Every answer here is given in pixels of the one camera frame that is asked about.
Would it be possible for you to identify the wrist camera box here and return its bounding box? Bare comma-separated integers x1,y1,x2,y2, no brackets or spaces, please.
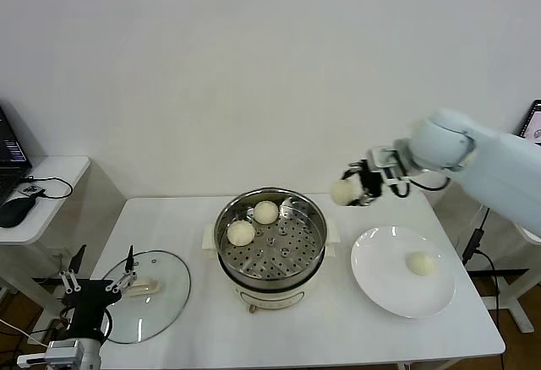
16,338,88,367
366,145,410,188

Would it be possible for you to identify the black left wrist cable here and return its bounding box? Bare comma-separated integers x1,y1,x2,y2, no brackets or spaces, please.
100,307,114,342

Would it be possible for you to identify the black laptop with pink windows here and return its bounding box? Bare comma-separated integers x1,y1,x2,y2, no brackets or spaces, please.
0,103,34,206

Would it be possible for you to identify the white cable on floor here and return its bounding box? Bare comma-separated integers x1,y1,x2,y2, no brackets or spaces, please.
0,318,50,348

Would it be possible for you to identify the round glass lid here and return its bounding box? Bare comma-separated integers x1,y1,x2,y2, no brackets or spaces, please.
100,250,192,345

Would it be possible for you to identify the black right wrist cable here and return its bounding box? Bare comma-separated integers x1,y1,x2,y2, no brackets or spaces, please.
395,175,451,198

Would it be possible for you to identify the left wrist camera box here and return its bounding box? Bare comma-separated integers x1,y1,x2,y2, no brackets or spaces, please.
16,338,88,367

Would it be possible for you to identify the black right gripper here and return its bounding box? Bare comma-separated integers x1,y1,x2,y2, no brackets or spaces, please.
342,160,386,208

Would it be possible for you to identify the white electric cooker pot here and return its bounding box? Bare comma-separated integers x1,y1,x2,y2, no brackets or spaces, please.
201,217,342,315

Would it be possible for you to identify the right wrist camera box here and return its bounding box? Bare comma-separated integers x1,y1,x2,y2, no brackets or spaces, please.
366,145,410,188

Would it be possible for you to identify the white round plate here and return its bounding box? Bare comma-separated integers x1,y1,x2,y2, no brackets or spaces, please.
350,226,456,319

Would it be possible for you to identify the white steamed baozi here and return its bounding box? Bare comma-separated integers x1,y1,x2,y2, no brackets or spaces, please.
253,200,280,226
406,250,435,277
227,220,256,248
330,177,360,207

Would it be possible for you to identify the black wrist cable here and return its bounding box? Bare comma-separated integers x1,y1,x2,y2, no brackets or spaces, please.
395,175,451,198
100,307,114,342

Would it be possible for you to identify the black cable with inline box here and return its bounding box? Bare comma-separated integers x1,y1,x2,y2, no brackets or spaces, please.
462,207,508,370

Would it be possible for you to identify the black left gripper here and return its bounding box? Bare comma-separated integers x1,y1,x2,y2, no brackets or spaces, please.
58,245,137,341

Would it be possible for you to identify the grey laptop with white windows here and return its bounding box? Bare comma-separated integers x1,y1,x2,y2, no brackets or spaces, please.
517,99,541,147

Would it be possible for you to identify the small grey usb adapter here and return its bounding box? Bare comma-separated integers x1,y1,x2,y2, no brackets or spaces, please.
16,183,46,199

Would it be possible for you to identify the black computer mouse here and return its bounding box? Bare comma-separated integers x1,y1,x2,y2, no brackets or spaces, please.
0,196,37,229

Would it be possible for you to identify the stainless steel steamer basket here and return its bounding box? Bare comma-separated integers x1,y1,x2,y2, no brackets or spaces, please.
214,187,328,280

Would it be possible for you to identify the thin black adapter cable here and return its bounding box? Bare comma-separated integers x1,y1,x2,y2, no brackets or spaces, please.
25,177,74,201

